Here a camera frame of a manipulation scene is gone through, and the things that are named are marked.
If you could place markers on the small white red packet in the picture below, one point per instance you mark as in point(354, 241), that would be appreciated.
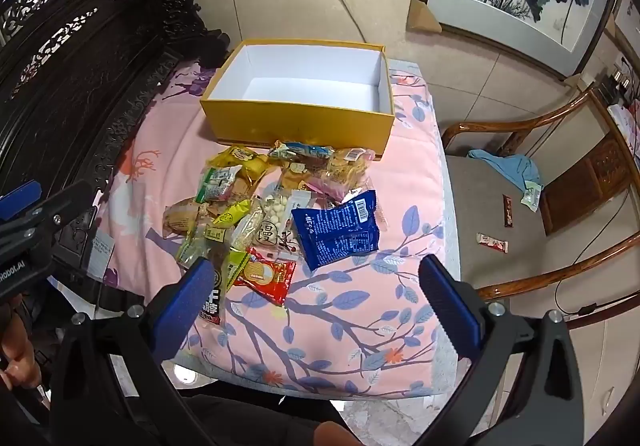
point(492, 242)

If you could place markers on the brown bread packet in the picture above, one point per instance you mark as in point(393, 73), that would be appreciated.
point(180, 221)

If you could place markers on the triangular yellow green packet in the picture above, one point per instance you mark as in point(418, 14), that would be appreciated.
point(232, 215)

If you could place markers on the blue snack packet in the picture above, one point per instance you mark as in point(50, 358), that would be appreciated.
point(335, 231)

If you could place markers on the cardboard corner protector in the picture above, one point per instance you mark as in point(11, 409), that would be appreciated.
point(422, 16)

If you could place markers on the light blue white packet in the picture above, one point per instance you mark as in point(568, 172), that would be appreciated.
point(300, 150)

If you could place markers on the green clear candy packet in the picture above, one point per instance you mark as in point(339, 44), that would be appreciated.
point(217, 183)

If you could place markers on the long clear cracker packet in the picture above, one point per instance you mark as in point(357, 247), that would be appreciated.
point(245, 231)

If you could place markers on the yellow cardboard box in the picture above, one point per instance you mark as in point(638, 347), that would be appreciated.
point(300, 126)

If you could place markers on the yellow cake packet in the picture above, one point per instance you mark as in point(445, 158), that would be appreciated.
point(240, 158)

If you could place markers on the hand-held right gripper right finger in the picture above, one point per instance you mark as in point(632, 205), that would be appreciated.
point(450, 306)

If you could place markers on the wooden armchair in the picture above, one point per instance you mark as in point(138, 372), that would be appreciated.
point(575, 176)

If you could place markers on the clear packet white balls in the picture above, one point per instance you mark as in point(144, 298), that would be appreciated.
point(275, 211)

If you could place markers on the clear packet yellow bread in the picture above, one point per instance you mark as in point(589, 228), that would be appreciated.
point(295, 176)

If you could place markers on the red biscuit packet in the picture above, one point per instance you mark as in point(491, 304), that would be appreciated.
point(270, 276)

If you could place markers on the pink clear noodle snack packet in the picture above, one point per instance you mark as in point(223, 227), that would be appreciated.
point(345, 166)

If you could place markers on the light blue cloth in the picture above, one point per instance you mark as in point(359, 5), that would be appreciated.
point(510, 168)

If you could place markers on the small green white packet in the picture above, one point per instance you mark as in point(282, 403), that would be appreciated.
point(531, 198)

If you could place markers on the person's left hand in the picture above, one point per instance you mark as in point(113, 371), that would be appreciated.
point(15, 356)

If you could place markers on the pink floral blanket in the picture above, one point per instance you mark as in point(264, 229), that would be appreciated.
point(165, 146)

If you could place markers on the black meat snack packet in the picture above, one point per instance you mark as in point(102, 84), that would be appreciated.
point(214, 293)

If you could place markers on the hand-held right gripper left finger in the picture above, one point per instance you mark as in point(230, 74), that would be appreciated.
point(186, 301)

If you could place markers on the small yellow green packet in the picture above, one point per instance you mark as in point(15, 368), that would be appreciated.
point(236, 266)

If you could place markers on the dark red snack bar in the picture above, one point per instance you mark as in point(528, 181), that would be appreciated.
point(508, 211)

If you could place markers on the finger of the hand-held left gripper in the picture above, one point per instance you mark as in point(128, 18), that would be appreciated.
point(70, 206)
point(20, 203)

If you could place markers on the brown cracker packet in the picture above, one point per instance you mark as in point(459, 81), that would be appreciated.
point(245, 188)

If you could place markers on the dark carved wooden furniture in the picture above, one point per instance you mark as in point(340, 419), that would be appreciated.
point(75, 76)

